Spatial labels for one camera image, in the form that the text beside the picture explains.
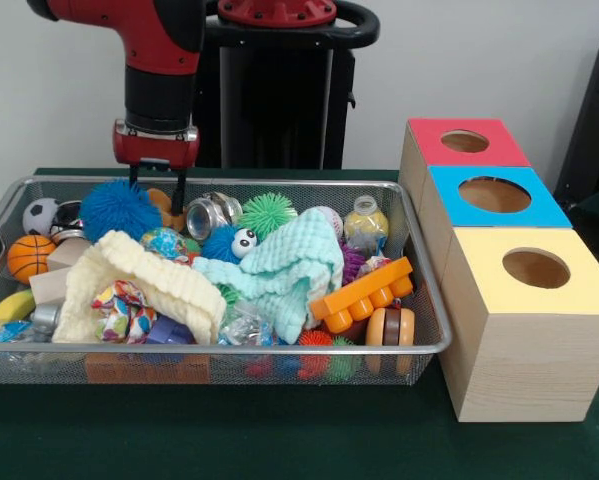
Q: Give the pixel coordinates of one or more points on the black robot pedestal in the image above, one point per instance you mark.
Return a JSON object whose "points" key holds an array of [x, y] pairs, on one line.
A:
{"points": [[289, 100]]}

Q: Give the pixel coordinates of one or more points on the wooden box with three holes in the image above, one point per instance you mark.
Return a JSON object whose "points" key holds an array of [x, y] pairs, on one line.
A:
{"points": [[529, 350]]}

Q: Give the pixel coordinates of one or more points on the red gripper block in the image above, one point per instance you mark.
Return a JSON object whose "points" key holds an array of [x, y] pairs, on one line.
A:
{"points": [[156, 150]]}

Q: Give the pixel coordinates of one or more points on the black stand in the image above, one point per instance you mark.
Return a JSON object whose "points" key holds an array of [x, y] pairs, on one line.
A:
{"points": [[594, 125]]}

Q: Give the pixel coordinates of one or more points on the small soccer ball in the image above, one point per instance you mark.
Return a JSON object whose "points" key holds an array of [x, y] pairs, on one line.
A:
{"points": [[40, 216]]}

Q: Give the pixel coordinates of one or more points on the shallow metal mesh bin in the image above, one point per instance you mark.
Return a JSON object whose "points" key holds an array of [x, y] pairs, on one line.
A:
{"points": [[419, 225]]}

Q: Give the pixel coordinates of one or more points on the cream cloth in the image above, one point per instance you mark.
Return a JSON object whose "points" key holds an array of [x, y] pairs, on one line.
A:
{"points": [[139, 285]]}

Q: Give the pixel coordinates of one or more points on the large blue spiky ball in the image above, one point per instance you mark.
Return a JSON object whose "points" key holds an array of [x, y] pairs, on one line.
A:
{"points": [[119, 210]]}

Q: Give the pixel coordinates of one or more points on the green spiky ball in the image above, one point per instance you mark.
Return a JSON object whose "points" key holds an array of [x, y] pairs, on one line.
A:
{"points": [[268, 212]]}

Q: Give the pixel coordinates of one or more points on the toy hamburger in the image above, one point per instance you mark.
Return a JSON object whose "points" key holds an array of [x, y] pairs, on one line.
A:
{"points": [[390, 327]]}

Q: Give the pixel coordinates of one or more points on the small globe ball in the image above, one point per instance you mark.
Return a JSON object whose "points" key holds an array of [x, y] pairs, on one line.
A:
{"points": [[166, 243]]}

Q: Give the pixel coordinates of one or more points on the blue fuzzy ball with eyes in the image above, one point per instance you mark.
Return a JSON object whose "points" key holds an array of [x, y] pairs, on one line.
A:
{"points": [[221, 245]]}

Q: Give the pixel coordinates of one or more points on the orange brown toy animal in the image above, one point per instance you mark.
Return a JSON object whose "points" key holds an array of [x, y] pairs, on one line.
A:
{"points": [[160, 199]]}

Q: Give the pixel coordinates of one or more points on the orange building block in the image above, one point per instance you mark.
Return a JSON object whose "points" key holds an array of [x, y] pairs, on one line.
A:
{"points": [[364, 295]]}

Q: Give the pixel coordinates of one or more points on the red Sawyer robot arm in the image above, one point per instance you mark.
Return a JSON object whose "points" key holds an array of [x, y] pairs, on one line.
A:
{"points": [[159, 75]]}

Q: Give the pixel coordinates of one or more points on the mint green cloth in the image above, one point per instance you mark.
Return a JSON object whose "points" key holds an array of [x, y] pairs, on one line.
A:
{"points": [[284, 270]]}

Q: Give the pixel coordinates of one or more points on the small orange basketball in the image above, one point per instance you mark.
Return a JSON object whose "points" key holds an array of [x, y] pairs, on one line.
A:
{"points": [[30, 260]]}

